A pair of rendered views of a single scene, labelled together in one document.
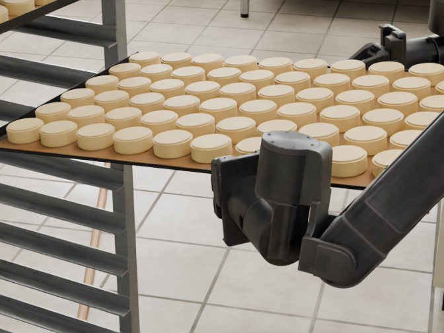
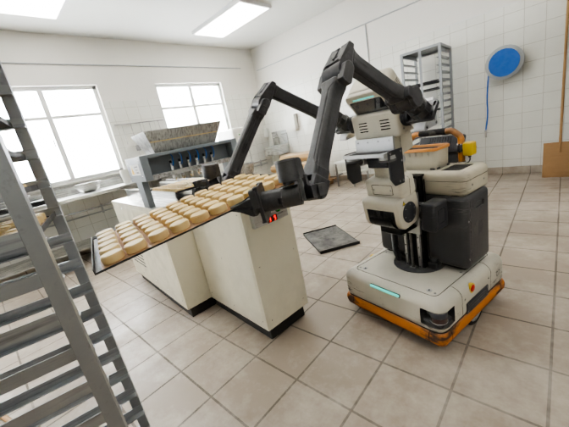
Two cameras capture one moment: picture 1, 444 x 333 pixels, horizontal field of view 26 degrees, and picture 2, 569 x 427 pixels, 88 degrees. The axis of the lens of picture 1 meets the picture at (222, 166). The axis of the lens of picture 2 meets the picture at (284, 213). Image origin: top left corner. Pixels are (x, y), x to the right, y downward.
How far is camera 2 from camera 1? 84 cm
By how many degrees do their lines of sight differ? 55
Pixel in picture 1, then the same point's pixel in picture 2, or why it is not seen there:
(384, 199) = (321, 162)
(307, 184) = (299, 169)
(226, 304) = not seen: hidden behind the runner
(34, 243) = (47, 389)
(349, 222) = (317, 174)
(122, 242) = (111, 341)
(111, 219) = (100, 334)
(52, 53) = not seen: outside the picture
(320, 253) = (319, 185)
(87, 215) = not seen: hidden behind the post
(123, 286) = (119, 363)
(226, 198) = (262, 202)
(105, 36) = (63, 240)
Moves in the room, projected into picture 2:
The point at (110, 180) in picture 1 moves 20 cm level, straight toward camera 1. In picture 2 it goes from (92, 314) to (133, 318)
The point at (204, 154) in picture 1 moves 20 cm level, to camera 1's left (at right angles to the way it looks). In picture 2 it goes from (222, 207) to (163, 235)
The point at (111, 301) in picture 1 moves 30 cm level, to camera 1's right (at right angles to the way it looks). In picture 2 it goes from (114, 378) to (177, 325)
